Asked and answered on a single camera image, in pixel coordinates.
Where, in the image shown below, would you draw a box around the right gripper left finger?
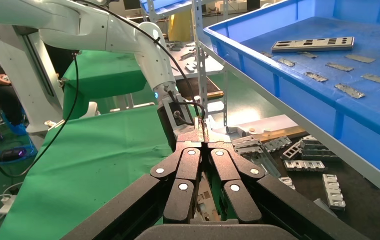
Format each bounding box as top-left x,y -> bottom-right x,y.
60,117 -> 206,240

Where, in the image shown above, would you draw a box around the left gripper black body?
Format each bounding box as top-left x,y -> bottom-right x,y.
157,105 -> 178,150

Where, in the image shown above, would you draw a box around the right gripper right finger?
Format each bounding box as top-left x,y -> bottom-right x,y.
204,119 -> 369,240

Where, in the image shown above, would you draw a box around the grey pipe elbow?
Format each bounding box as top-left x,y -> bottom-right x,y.
226,125 -> 251,139

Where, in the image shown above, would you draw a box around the black parts tray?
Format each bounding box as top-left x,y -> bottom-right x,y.
229,132 -> 380,240

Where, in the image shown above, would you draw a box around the grey slotted metal shelf rack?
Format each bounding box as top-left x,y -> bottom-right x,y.
140,0 -> 230,127

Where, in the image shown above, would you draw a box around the dark board wooden edge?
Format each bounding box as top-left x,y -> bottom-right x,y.
176,76 -> 224,102

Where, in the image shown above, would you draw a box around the white plastic chair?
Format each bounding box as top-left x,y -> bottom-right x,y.
78,101 -> 101,120

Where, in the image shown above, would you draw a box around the wooden batten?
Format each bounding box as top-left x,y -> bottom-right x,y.
233,125 -> 310,143

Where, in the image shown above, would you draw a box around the small green table cloth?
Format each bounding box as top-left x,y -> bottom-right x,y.
62,49 -> 159,121

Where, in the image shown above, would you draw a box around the white flat panel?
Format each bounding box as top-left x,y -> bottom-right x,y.
209,114 -> 299,143

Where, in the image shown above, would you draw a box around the plain grey metal plate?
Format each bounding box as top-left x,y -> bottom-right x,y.
314,198 -> 338,218

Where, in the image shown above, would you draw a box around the dark stacked metal plates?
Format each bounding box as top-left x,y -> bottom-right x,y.
299,135 -> 341,162

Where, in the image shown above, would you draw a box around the yellow sheet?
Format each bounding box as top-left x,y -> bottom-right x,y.
167,9 -> 194,42

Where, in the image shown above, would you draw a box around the small blue plastic bin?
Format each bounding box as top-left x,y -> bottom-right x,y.
140,0 -> 194,14

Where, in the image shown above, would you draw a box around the long silver I/O shield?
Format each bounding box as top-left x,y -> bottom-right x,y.
271,36 -> 355,53

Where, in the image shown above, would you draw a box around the large blue plastic bin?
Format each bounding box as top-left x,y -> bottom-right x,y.
203,0 -> 380,186

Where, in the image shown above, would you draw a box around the blue shoe cover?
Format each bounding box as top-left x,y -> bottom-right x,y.
2,114 -> 28,136

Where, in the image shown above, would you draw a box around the black device purple light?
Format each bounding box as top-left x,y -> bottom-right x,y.
0,147 -> 28,163

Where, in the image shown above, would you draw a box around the white power strip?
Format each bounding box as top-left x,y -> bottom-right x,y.
0,195 -> 17,216

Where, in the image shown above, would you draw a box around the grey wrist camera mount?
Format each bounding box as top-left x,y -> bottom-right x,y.
161,94 -> 207,132

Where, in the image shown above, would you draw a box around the silver metal bracket part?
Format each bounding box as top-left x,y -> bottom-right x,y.
231,135 -> 281,178

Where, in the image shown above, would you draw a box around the white table frame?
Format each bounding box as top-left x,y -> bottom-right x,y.
109,93 -> 156,114

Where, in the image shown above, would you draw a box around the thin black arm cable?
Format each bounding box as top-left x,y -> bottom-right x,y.
77,0 -> 207,127

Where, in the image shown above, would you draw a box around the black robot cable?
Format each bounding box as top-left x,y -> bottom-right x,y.
0,52 -> 80,178

